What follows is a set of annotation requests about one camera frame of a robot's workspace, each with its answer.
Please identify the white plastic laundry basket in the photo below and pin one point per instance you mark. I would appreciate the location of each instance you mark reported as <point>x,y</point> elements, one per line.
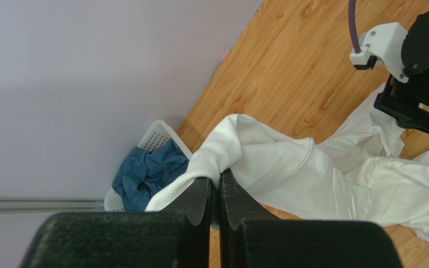
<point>155,137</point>

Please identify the white t-shirt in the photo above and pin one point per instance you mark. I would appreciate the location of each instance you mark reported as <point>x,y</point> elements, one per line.
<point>356,174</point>

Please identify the crumpled blue t-shirt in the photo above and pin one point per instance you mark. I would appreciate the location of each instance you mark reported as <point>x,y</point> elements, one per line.
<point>142,174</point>

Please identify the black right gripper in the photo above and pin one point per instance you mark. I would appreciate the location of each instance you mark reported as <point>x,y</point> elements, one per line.
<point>401,100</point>

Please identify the left corner aluminium post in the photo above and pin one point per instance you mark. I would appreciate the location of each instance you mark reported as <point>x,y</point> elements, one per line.
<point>30,205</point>

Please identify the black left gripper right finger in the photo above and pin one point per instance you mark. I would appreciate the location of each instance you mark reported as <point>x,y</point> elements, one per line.
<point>251,236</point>

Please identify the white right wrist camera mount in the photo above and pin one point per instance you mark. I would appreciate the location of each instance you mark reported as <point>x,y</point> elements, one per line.
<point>384,42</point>

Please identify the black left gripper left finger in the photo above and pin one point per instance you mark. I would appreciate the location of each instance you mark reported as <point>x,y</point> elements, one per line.
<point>177,236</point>

